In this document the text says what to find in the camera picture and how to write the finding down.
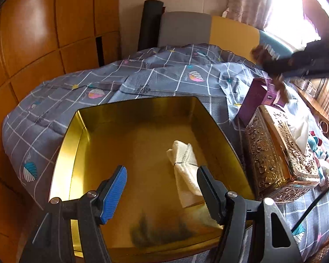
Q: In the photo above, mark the grey patterned bed quilt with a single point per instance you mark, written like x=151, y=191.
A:
x=34, y=130

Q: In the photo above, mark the red knit sock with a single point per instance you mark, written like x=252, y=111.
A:
x=315, y=143

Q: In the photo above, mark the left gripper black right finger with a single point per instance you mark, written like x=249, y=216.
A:
x=213, y=192

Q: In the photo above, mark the wooden wardrobe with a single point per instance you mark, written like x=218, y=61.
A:
x=40, y=40

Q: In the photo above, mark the ornate gold tissue box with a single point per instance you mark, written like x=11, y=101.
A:
x=280, y=169

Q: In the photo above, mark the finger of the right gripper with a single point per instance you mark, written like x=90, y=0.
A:
x=275, y=67

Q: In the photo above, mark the wooden side table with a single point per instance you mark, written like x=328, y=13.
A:
x=314, y=106

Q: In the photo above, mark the pink patterned curtain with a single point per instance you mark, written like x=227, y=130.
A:
x=251, y=12

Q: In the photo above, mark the purple cardboard box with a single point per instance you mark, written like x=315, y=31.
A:
x=261, y=92

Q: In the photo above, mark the cream cloth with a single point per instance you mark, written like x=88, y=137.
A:
x=185, y=167

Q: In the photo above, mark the black rolled mat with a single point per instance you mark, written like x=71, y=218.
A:
x=150, y=24

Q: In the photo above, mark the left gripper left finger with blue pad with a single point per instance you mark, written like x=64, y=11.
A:
x=111, y=193

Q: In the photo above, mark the white tissue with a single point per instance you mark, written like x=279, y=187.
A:
x=298, y=126

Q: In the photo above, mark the brown satin scrunchie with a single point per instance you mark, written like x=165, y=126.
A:
x=261, y=54

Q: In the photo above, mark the gold metal tin box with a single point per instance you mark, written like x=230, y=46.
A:
x=149, y=223

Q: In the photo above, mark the grey yellow blue headboard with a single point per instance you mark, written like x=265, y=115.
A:
x=179, y=28

